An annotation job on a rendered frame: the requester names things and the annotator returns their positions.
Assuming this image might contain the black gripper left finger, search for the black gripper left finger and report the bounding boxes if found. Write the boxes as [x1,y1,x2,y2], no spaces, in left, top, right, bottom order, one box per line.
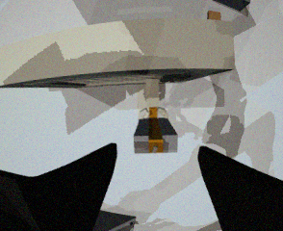
[0,142,117,231]

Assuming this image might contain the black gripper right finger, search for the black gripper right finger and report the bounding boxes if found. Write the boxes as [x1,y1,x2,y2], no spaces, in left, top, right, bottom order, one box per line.
[198,145,283,231]

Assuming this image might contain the brown rectangular block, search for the brown rectangular block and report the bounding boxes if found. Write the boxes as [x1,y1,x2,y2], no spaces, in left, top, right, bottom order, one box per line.
[207,11,221,20]

